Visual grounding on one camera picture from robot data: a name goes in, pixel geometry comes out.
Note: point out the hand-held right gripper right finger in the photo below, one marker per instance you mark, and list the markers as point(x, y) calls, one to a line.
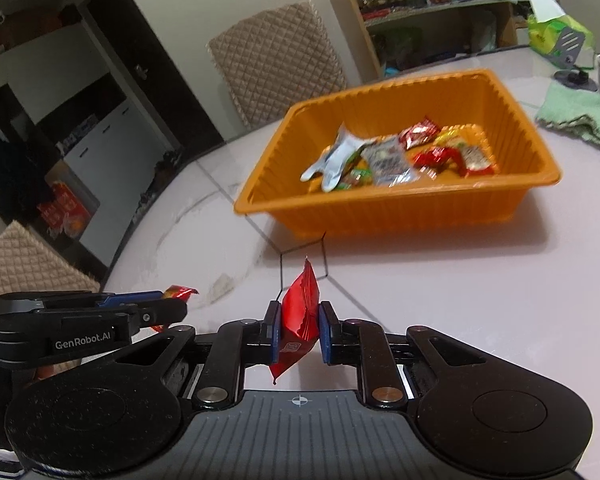
point(325, 332)

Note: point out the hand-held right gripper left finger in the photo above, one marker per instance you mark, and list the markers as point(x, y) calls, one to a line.
point(276, 332)

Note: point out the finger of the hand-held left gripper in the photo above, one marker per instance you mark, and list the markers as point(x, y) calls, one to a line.
point(155, 315)
point(130, 298)

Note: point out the small red snack packet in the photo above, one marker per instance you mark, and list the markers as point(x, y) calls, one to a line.
point(300, 310)

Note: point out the small red gold snack wrapper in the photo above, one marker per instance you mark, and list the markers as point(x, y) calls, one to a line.
point(180, 291)

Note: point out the orange plastic tray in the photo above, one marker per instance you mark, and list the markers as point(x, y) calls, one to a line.
point(380, 210)

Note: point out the small green snack packet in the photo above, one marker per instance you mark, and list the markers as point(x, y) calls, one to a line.
point(357, 177)

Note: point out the silver foil pouch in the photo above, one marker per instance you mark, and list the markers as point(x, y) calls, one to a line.
point(337, 157)

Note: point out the red patterned snack packet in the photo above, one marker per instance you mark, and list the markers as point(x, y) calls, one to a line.
point(432, 157)

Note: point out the large red snack packet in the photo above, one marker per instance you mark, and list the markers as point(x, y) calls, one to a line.
point(420, 132)

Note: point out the red white snack packet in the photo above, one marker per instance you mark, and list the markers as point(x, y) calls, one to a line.
point(475, 160)

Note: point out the yellow green snack packet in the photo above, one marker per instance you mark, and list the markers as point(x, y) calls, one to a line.
point(450, 137)

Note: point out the beige quilted chair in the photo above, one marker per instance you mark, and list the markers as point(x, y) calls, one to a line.
point(25, 260)
point(275, 60)

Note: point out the red gift box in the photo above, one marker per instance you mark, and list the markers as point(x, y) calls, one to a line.
point(62, 210)

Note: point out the row of shoes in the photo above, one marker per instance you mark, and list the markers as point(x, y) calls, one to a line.
point(162, 170)

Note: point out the white cabinet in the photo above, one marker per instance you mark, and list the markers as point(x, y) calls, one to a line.
point(100, 145)

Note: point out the dark wooden door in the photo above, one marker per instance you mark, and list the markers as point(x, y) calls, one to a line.
point(145, 60)

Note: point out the wooden shelf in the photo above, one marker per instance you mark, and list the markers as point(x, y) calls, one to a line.
point(355, 30)

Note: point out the green cloth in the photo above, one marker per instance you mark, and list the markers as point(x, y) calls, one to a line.
point(580, 110)

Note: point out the green tissue pack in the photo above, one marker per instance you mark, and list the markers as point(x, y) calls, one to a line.
point(545, 35)

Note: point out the grey phone stand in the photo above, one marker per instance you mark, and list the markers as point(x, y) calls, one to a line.
point(570, 42)

